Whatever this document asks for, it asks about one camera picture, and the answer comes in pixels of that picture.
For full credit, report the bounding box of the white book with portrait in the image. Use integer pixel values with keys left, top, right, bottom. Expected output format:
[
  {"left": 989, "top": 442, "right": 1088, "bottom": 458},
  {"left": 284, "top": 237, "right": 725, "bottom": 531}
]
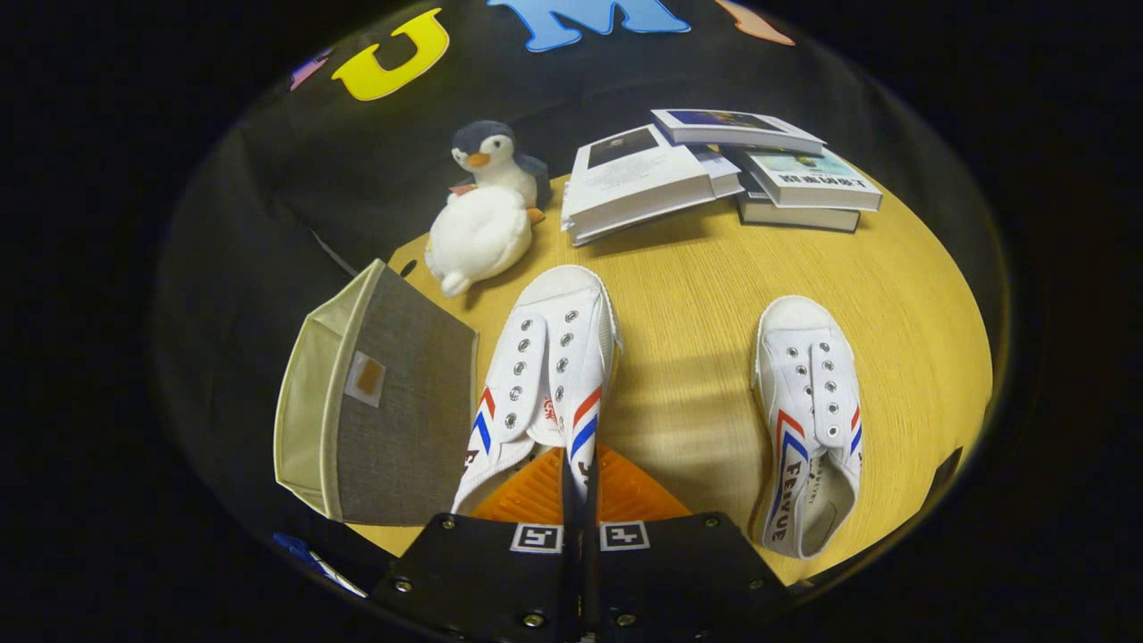
[{"left": 561, "top": 123, "right": 744, "bottom": 247}]

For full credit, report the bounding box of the dark cover book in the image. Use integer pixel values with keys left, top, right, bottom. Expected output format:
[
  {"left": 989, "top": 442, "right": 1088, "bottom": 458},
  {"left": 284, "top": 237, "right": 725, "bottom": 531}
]
[{"left": 737, "top": 174, "right": 863, "bottom": 233}]

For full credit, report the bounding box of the pale cover book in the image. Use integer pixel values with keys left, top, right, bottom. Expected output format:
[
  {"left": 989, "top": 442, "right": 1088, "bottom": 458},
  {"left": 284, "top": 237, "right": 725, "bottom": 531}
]
[{"left": 741, "top": 147, "right": 883, "bottom": 213}]

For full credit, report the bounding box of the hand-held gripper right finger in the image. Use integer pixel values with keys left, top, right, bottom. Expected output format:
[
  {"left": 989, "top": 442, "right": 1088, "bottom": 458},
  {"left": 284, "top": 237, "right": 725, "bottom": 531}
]
[{"left": 585, "top": 445, "right": 791, "bottom": 643}]

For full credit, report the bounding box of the blue cover book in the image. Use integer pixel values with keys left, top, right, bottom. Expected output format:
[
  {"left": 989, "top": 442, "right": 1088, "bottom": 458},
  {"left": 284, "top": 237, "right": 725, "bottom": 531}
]
[{"left": 651, "top": 108, "right": 826, "bottom": 157}]

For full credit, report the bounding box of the white plush toy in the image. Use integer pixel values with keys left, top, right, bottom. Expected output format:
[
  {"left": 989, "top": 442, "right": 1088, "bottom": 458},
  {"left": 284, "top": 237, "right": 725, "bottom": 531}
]
[{"left": 424, "top": 186, "right": 537, "bottom": 298}]

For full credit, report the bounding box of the blue and white sheet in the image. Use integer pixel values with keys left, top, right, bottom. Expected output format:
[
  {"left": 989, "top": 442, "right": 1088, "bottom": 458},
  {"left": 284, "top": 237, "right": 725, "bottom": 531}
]
[{"left": 272, "top": 533, "right": 367, "bottom": 597}]

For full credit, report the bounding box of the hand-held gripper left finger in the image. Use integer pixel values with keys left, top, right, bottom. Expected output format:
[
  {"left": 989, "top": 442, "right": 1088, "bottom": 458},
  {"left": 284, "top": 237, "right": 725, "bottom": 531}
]
[{"left": 371, "top": 447, "right": 572, "bottom": 643}]

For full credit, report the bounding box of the grey fabric storage box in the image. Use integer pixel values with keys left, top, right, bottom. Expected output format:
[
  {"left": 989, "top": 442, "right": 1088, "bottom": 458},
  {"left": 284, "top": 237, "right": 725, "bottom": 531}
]
[{"left": 273, "top": 259, "right": 480, "bottom": 526}]

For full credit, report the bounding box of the penguin plush toy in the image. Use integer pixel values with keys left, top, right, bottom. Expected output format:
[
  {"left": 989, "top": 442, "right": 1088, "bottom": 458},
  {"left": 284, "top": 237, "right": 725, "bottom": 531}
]
[{"left": 449, "top": 121, "right": 552, "bottom": 224}]

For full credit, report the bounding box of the white striped canvas shoe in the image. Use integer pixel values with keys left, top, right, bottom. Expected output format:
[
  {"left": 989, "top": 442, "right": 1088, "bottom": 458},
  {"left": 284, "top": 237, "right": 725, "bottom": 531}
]
[
  {"left": 750, "top": 296, "right": 864, "bottom": 560},
  {"left": 451, "top": 264, "right": 622, "bottom": 517}
]

